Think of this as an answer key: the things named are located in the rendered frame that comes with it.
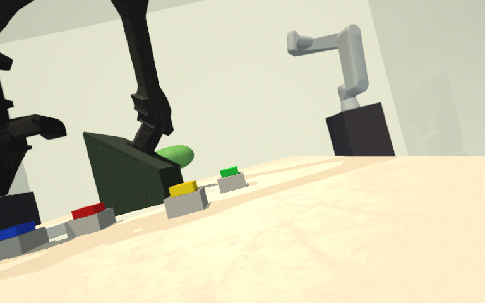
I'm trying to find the red button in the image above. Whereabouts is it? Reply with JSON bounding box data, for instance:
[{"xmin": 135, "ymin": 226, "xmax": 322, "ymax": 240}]
[{"xmin": 64, "ymin": 202, "xmax": 117, "ymax": 239}]

